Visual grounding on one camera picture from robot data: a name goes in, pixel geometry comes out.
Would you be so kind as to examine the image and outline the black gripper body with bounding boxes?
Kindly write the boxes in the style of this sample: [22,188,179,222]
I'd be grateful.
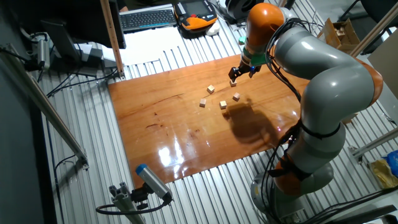
[238,60,261,75]

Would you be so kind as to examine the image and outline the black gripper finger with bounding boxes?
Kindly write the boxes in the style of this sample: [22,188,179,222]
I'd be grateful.
[228,65,243,83]
[248,65,263,79]

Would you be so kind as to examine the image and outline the white computer mouse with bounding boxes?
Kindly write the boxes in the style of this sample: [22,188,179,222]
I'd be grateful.
[205,22,221,37]

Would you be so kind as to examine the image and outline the orange black teach pendant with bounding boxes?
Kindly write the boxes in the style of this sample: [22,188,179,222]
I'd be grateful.
[173,0,218,32]

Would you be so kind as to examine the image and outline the glossy wooden board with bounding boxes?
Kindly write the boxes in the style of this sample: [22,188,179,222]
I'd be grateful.
[108,54,313,189]

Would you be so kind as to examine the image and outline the white paper sheets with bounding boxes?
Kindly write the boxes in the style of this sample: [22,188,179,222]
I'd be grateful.
[101,26,185,67]

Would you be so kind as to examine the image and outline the black computer keyboard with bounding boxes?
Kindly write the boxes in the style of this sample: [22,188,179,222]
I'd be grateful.
[119,8,177,32]

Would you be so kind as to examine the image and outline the open cardboard box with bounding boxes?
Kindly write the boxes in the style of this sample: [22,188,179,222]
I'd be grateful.
[317,17,361,54]

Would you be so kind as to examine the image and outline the beige flat panel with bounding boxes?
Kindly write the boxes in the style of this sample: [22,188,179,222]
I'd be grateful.
[367,37,398,100]

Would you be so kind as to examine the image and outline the black office chair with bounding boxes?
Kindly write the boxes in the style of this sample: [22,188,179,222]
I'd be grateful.
[337,0,398,55]

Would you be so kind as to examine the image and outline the yellow plastic bag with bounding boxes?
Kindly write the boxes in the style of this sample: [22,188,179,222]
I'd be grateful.
[368,157,398,190]

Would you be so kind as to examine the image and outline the blue plastic bag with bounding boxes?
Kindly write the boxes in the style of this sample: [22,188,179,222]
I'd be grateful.
[382,150,398,178]

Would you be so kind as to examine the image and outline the black flat bar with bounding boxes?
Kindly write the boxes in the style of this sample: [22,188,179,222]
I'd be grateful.
[323,203,398,224]

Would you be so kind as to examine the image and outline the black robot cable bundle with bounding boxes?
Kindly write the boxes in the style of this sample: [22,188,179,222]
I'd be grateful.
[260,17,326,224]

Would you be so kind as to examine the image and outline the silver camera with blue end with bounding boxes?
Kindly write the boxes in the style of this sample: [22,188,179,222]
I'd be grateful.
[135,163,174,202]

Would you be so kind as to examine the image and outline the short aluminium frame beam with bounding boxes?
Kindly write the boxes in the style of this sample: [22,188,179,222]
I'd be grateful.
[348,126,398,163]

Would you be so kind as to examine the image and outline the aluminium profile camera stand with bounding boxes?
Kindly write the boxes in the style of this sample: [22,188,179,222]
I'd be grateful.
[108,182,147,224]

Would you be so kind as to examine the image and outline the black camera cable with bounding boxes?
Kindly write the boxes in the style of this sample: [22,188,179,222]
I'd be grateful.
[95,195,174,216]

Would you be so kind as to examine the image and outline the long aluminium frame beam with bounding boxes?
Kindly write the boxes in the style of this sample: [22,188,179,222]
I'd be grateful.
[0,46,90,170]

